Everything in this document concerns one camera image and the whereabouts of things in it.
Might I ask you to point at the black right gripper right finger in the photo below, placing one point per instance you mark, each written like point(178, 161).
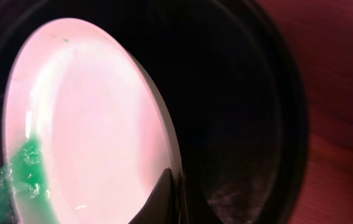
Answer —
point(195, 209)

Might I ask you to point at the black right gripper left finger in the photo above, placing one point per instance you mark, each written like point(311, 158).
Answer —
point(159, 207)

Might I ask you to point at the white plate green stain back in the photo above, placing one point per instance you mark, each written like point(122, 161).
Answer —
point(86, 132)

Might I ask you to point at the round black serving tray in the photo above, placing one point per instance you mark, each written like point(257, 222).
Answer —
point(229, 83)

